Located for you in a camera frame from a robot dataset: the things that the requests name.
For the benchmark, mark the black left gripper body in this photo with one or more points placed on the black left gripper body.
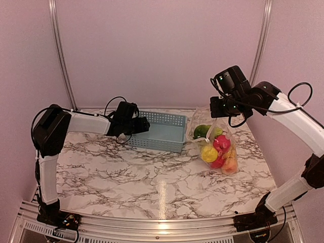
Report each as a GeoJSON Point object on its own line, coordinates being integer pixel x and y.
{"type": "Point", "coordinates": [129, 128]}

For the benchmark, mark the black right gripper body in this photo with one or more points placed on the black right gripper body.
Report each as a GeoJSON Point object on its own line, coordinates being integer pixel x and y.
{"type": "Point", "coordinates": [231, 108]}

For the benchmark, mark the light blue plastic basket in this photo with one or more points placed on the light blue plastic basket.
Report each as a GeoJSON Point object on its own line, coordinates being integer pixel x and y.
{"type": "Point", "coordinates": [166, 132]}

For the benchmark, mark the clear zip top bag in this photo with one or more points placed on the clear zip top bag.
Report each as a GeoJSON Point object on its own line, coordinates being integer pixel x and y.
{"type": "Point", "coordinates": [213, 141]}

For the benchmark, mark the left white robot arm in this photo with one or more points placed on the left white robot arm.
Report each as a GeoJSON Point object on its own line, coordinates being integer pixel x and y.
{"type": "Point", "coordinates": [52, 124]}

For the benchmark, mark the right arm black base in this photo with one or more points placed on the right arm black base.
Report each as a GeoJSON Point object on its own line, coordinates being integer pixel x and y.
{"type": "Point", "coordinates": [261, 217]}

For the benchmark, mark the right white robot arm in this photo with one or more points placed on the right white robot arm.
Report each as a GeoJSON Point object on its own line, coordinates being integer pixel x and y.
{"type": "Point", "coordinates": [297, 129]}

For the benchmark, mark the green fake pear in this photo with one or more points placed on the green fake pear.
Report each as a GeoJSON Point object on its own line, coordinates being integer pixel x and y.
{"type": "Point", "coordinates": [216, 132]}

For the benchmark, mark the red fake apple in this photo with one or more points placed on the red fake apple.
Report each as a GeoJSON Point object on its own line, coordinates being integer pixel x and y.
{"type": "Point", "coordinates": [222, 145]}

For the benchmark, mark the orange fake peach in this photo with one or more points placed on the orange fake peach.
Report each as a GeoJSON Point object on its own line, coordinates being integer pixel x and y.
{"type": "Point", "coordinates": [230, 162]}

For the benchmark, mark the right aluminium frame post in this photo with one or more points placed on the right aluminium frame post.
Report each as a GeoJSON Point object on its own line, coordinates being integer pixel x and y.
{"type": "Point", "coordinates": [265, 26]}

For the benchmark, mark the aluminium frame post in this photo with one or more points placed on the aluminium frame post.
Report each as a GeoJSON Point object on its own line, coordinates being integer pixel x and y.
{"type": "Point", "coordinates": [265, 26]}
{"type": "Point", "coordinates": [60, 52]}

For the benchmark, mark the left aluminium frame post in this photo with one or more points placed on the left aluminium frame post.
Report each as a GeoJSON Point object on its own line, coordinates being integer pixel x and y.
{"type": "Point", "coordinates": [60, 52]}

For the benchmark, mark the front aluminium table rail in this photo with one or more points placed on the front aluminium table rail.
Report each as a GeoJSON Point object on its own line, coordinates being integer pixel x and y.
{"type": "Point", "coordinates": [93, 228]}

